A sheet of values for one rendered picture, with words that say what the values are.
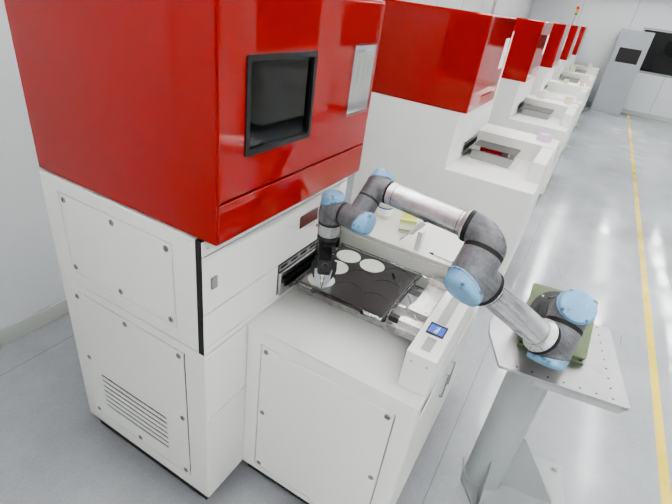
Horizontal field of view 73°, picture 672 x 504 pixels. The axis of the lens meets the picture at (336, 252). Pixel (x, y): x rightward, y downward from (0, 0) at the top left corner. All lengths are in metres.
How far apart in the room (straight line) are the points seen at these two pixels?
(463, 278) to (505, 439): 0.99
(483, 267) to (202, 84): 0.82
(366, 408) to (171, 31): 1.14
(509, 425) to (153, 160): 1.60
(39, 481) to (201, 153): 1.62
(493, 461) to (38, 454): 1.91
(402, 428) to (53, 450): 1.54
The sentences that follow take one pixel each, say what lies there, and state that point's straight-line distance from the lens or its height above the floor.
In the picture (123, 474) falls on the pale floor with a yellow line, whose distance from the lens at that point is 2.25.
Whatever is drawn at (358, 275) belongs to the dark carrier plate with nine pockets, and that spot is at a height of 0.90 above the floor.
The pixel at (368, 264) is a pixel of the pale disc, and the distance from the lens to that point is 1.81.
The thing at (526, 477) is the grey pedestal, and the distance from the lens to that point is 2.34.
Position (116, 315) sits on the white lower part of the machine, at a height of 0.78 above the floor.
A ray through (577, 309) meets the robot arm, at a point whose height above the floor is 1.08.
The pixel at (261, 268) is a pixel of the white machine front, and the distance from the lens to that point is 1.50.
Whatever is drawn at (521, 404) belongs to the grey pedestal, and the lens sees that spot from 1.95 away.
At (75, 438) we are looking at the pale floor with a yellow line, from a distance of 2.42.
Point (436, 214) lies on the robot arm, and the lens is 1.35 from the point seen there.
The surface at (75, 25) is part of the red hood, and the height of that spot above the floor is 1.67.
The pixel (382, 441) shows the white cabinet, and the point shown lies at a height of 0.63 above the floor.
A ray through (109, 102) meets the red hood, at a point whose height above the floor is 1.51.
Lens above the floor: 1.83
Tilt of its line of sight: 30 degrees down
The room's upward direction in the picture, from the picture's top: 8 degrees clockwise
